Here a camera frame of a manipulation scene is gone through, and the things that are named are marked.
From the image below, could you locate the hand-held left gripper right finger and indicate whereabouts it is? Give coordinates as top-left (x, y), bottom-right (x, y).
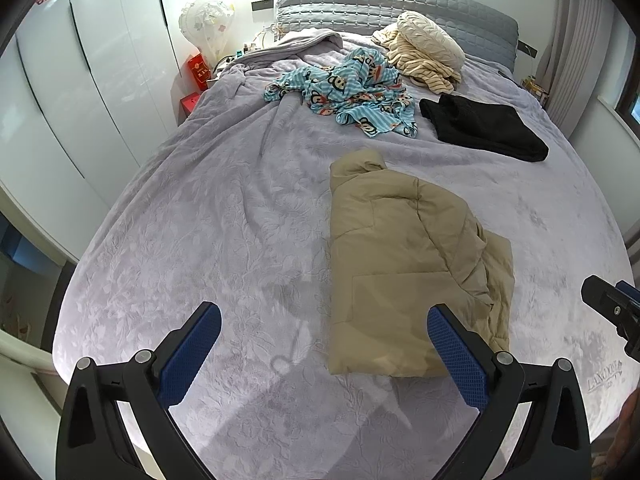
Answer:
top-left (425, 302), bottom-right (592, 480)

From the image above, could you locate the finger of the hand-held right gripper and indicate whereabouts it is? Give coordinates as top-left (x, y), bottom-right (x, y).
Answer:
top-left (616, 281), bottom-right (640, 311)
top-left (581, 275), bottom-right (640, 357)

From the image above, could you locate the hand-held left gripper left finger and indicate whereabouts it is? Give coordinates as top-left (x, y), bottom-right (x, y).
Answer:
top-left (56, 302), bottom-right (222, 480)

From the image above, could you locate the beige puffer jacket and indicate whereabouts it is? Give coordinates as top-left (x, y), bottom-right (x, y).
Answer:
top-left (327, 149), bottom-right (516, 378)

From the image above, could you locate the lavender embossed blanket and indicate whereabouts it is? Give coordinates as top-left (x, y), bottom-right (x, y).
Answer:
top-left (52, 30), bottom-right (636, 480)

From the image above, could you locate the window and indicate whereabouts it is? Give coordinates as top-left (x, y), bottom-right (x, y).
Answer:
top-left (615, 74), bottom-right (640, 133)

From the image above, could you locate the black folded garment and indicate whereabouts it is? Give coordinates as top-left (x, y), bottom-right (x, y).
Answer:
top-left (419, 96), bottom-right (551, 163)

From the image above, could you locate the grey curtain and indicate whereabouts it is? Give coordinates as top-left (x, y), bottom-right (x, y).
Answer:
top-left (542, 0), bottom-right (632, 142)

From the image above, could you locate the blue cartoon print cloth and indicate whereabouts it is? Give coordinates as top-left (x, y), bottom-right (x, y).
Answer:
top-left (264, 46), bottom-right (418, 139)

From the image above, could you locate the white wardrobe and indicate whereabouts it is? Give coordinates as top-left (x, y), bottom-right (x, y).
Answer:
top-left (0, 0), bottom-right (202, 263)

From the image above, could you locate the cream striped cloth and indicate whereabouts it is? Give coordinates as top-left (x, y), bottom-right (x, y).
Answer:
top-left (372, 27), bottom-right (463, 95)

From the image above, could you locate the fan with white floral cover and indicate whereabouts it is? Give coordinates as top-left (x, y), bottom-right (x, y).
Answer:
top-left (178, 0), bottom-right (236, 62)

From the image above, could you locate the grey quilted headboard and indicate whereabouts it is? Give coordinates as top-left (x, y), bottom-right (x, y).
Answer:
top-left (275, 0), bottom-right (520, 70)

